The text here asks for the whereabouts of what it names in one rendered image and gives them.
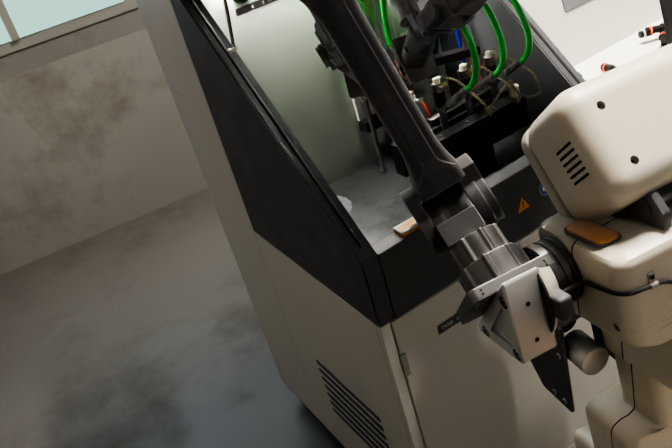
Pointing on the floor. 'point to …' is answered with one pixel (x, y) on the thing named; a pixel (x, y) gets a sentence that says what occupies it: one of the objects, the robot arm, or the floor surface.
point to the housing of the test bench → (215, 166)
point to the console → (586, 18)
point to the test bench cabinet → (345, 361)
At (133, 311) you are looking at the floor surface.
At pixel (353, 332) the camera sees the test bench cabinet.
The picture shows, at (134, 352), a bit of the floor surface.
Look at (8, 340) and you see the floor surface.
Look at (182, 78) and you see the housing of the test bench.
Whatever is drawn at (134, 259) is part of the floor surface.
